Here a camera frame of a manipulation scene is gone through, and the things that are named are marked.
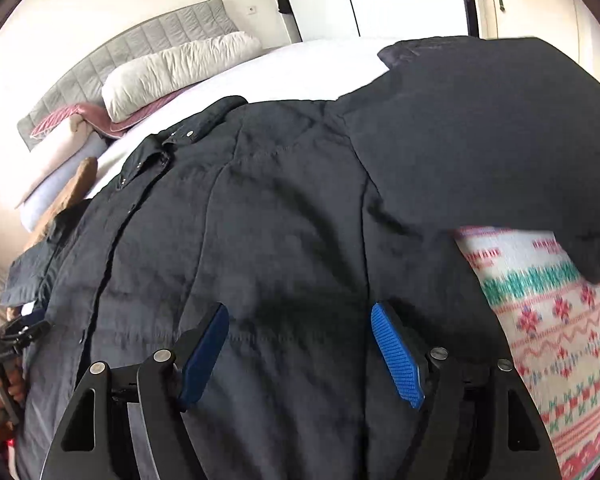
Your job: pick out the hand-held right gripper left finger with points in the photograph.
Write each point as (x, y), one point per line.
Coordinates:
(205, 355)

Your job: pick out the white wardrobe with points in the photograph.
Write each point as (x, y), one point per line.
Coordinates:
(380, 0)

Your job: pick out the person's left hand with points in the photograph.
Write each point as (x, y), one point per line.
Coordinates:
(11, 385)

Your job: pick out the brown garment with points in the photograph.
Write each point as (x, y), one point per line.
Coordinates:
(75, 185)

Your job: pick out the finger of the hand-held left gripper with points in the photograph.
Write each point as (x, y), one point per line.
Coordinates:
(30, 331)

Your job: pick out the black jacket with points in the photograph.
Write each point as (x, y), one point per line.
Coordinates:
(280, 235)

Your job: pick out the beige pillow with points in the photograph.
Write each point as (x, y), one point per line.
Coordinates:
(180, 70)

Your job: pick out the red green patterned blanket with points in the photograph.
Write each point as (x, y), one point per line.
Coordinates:
(555, 350)

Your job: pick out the white bed sheet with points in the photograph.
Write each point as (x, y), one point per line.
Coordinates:
(320, 65)

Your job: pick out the grey quilted headboard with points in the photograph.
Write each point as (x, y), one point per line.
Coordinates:
(130, 50)

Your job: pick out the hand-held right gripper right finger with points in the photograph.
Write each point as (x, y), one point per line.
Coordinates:
(397, 355)

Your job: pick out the cream door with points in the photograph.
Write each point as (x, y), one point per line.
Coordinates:
(530, 0)

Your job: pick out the pale blue pillow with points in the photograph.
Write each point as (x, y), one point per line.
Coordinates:
(42, 207)

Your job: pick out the pink striped cushion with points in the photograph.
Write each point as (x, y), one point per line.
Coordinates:
(55, 121)

